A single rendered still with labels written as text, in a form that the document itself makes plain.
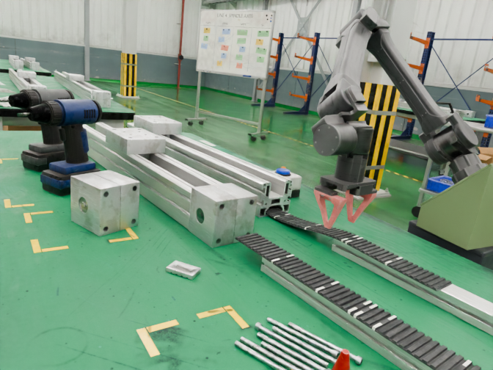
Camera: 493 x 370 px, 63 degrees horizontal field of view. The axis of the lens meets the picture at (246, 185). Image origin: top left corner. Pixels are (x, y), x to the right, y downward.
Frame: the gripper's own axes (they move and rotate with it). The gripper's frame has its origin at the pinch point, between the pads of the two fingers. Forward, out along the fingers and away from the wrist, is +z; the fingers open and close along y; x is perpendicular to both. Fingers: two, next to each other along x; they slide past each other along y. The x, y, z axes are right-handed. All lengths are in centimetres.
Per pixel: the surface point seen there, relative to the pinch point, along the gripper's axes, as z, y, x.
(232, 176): -0.5, 3.3, -32.6
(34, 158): 2, 41, -71
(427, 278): 2.3, 1.8, 20.2
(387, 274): 4.7, 2.3, 13.6
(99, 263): 5.9, 44.0, -14.2
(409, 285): 4.6, 2.4, 17.9
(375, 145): 31, -280, -170
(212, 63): -26, -332, -538
